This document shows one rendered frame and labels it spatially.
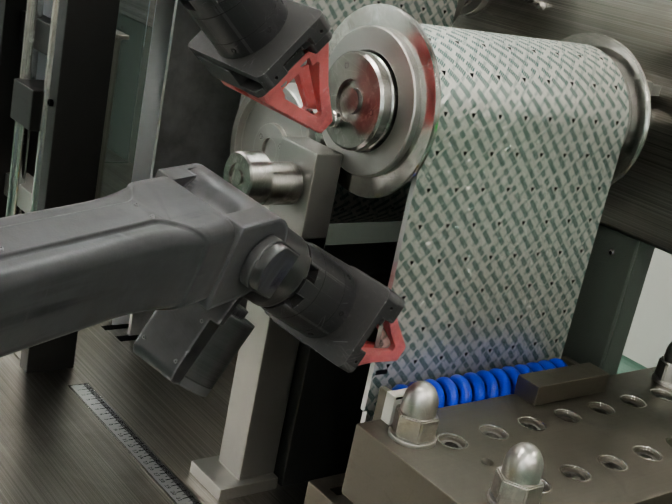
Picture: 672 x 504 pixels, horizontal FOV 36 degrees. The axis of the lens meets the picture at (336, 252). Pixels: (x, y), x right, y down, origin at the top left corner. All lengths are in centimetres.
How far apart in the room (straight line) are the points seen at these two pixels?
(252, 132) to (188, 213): 37
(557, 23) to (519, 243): 31
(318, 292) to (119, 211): 21
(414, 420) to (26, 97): 50
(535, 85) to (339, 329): 26
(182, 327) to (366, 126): 22
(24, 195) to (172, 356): 45
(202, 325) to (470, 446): 24
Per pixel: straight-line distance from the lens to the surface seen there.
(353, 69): 80
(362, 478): 79
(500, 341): 92
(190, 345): 67
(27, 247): 49
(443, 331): 86
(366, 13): 82
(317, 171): 81
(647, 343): 391
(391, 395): 79
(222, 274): 60
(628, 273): 106
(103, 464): 94
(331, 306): 73
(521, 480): 72
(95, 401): 103
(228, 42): 72
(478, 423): 83
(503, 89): 82
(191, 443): 98
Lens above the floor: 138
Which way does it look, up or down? 18 degrees down
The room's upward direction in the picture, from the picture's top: 12 degrees clockwise
